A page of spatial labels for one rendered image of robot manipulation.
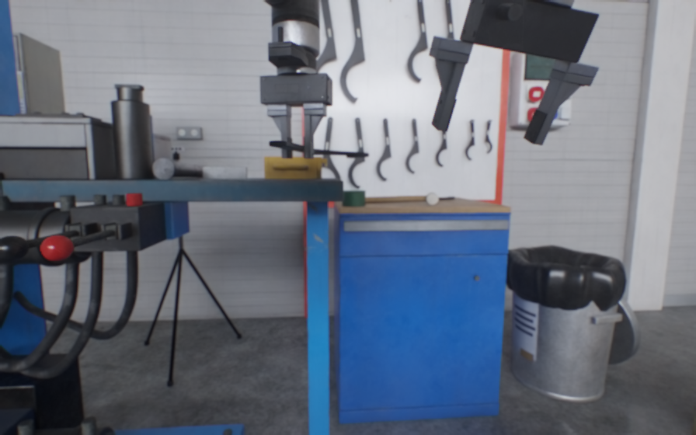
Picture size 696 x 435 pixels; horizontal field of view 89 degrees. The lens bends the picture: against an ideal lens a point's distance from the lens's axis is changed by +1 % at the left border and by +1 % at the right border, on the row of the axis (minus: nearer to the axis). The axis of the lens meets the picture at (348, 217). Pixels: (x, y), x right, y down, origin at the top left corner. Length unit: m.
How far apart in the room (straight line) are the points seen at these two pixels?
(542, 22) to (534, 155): 2.61
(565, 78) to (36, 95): 1.73
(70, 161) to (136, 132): 0.14
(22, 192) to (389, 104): 2.17
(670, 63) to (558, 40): 3.20
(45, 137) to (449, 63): 0.81
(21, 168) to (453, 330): 1.50
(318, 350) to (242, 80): 2.06
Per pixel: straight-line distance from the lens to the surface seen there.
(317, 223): 0.98
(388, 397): 1.74
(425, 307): 1.59
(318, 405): 1.18
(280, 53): 0.66
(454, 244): 1.55
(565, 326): 1.99
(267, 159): 0.99
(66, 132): 0.95
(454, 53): 0.46
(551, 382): 2.13
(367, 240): 1.45
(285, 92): 0.71
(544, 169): 3.11
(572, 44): 0.51
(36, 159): 0.99
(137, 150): 0.91
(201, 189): 0.83
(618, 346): 2.46
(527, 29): 0.48
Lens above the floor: 1.08
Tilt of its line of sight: 7 degrees down
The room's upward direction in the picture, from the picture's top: straight up
